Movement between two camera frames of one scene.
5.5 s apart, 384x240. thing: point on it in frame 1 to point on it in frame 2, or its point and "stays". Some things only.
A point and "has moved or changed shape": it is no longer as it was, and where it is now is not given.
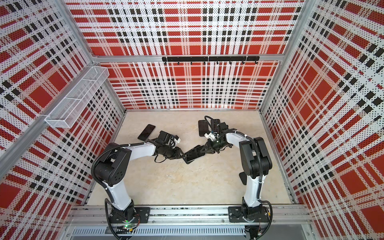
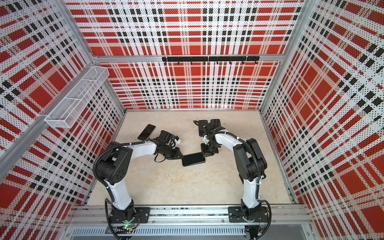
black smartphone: x=193 y=154 has moved or changed shape
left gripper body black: x=170 y=152 stays
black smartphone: x=203 y=127 stays
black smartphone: x=214 y=122 stays
